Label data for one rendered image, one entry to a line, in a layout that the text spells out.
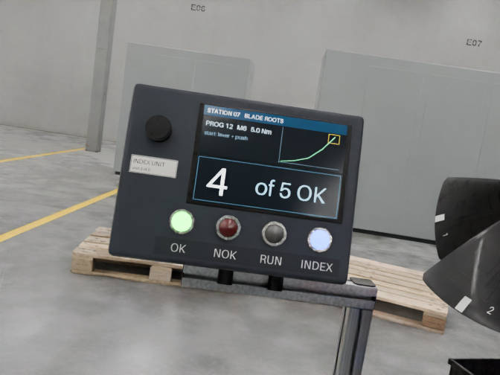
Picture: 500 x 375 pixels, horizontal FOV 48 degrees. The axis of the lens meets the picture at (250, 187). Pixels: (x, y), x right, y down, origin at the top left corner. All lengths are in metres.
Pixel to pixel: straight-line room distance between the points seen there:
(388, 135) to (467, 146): 0.90
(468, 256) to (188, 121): 0.77
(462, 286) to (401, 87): 5.58
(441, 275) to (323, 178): 0.66
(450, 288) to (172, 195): 0.75
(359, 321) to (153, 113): 0.35
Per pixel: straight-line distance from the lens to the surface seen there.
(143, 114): 0.62
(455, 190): 1.51
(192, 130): 0.62
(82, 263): 3.95
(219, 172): 0.61
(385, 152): 6.68
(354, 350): 0.74
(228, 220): 0.60
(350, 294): 0.71
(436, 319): 3.92
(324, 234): 0.61
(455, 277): 1.23
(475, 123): 6.89
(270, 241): 0.60
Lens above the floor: 1.24
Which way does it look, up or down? 8 degrees down
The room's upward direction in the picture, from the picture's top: 8 degrees clockwise
